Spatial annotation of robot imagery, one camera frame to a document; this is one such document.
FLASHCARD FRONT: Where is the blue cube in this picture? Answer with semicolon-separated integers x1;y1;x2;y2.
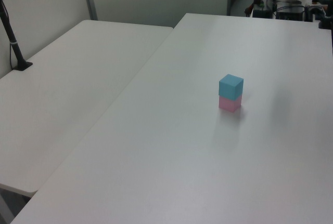
218;73;245;100

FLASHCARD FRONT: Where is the pink cube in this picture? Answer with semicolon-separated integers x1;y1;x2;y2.
218;94;242;113

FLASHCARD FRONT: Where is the small black device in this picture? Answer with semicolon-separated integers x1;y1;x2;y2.
252;8;273;18

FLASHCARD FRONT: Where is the black electronics box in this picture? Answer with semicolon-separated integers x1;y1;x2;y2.
275;5;305;22

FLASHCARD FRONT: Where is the black table clamp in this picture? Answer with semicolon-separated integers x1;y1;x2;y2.
318;0;333;30

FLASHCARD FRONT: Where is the black camera stand pole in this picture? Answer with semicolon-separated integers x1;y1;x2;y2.
0;0;33;72

